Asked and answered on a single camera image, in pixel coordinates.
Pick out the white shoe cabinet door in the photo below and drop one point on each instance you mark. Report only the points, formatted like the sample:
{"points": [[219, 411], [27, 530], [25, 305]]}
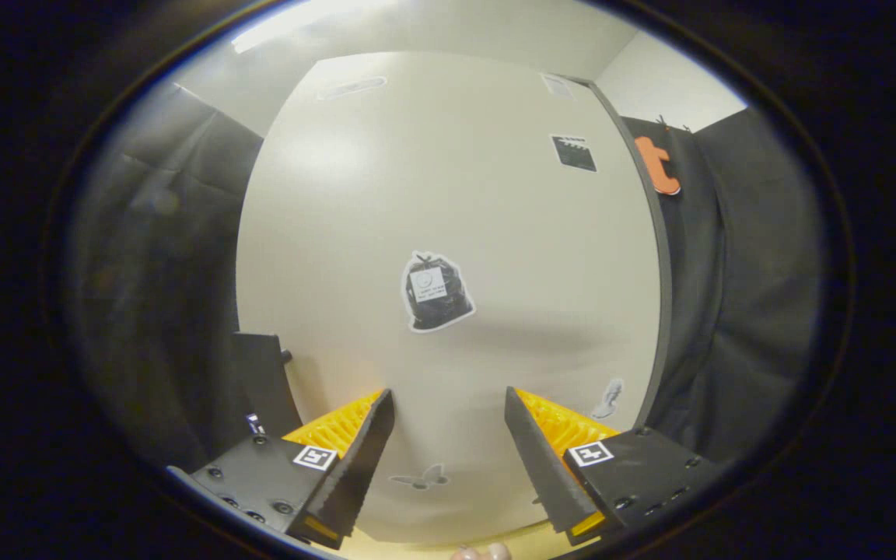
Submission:
{"points": [[495, 233]]}

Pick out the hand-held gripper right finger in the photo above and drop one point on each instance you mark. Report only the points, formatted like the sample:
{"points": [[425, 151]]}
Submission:
{"points": [[537, 459]]}

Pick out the black backdrop cloth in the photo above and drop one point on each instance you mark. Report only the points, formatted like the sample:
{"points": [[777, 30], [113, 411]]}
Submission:
{"points": [[168, 272]]}

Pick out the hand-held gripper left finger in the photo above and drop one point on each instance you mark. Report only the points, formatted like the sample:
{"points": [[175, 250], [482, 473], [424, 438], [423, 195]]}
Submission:
{"points": [[362, 467]]}

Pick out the dark blue book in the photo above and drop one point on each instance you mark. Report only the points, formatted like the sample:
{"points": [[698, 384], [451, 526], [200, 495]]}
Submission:
{"points": [[255, 425]]}

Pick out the grey shoe cabinet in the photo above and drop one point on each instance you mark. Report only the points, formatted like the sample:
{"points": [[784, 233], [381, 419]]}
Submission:
{"points": [[662, 272]]}

